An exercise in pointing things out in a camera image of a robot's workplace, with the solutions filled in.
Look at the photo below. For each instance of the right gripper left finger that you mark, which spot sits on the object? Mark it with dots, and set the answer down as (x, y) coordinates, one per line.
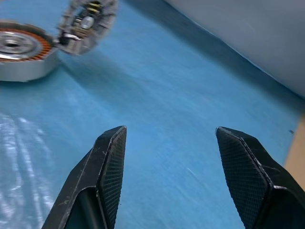
(104, 171)

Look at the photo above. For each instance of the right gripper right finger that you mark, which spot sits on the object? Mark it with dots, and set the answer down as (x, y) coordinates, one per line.
(250, 176)

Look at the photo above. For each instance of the motor stator housing copper coils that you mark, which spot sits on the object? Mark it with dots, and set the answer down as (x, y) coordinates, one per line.
(21, 52)

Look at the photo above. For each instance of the silver motor end cover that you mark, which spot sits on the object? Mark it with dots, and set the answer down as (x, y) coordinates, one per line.
(95, 26)

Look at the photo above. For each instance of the white backdrop board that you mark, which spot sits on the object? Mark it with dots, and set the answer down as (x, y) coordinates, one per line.
(250, 31)

